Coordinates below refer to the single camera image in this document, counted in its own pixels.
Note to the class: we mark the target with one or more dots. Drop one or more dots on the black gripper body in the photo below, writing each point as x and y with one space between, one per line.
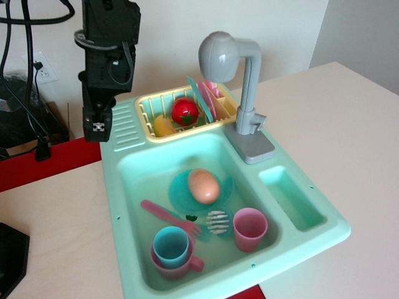
107 66

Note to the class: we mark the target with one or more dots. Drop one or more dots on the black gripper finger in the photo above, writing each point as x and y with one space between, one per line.
97 120
90 103

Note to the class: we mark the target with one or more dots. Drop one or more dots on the grey toy faucet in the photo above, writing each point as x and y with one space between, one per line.
219 56

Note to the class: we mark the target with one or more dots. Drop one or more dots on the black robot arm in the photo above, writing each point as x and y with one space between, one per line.
109 35

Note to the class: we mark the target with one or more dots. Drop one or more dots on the yellow dish rack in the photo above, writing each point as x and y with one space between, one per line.
153 105

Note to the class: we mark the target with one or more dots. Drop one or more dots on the red toy tomato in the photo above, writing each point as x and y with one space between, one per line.
184 111

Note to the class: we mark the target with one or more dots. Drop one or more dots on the pink upright plate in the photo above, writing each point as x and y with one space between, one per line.
207 98

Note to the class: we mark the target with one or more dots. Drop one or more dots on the pink toy knife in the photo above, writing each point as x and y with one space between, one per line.
212 86

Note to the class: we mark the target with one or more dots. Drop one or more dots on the teal upright plate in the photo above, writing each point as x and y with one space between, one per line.
200 99

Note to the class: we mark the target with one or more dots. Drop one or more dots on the teal toy plate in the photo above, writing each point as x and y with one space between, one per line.
183 201

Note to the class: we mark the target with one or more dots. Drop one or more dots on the beige toy egg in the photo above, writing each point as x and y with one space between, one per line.
203 186

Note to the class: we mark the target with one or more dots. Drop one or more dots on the mint green toy sink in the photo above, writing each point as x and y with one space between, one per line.
302 221

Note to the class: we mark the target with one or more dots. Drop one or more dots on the blue toy cup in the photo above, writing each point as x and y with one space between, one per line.
170 245

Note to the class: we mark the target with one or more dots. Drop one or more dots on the pink toy fork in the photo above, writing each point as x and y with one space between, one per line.
192 229

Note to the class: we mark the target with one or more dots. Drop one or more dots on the teal small bowl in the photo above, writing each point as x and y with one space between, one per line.
228 189

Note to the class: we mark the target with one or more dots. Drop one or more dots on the black box corner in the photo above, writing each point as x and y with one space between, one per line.
14 257

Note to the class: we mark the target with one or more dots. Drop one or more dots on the teal dish brush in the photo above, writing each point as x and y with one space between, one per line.
220 222

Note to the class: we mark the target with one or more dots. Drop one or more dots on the pink toy mug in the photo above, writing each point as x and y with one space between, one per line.
193 263

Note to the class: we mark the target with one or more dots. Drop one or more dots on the pink toy cup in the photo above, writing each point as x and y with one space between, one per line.
250 226

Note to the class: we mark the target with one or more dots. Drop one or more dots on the white wall outlet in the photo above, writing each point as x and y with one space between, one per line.
46 73

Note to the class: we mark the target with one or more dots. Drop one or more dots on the black cable plug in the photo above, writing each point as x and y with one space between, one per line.
42 151

